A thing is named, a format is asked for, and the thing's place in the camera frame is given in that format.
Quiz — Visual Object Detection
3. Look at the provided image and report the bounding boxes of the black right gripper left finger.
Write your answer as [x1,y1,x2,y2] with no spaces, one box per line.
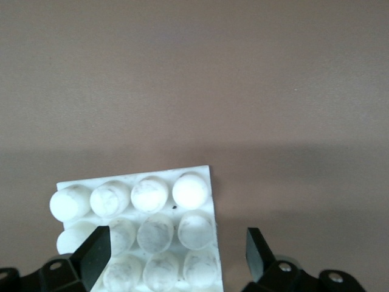
[18,225,112,292]

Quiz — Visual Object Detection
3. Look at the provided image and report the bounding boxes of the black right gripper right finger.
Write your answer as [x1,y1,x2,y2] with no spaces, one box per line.
[243,227,323,292]

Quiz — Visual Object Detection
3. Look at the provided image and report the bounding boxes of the white studded base plate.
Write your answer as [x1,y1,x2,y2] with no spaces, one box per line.
[48,165,225,292]

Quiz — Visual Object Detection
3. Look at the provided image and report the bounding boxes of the brown table cover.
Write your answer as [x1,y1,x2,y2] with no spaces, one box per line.
[0,0,389,292]

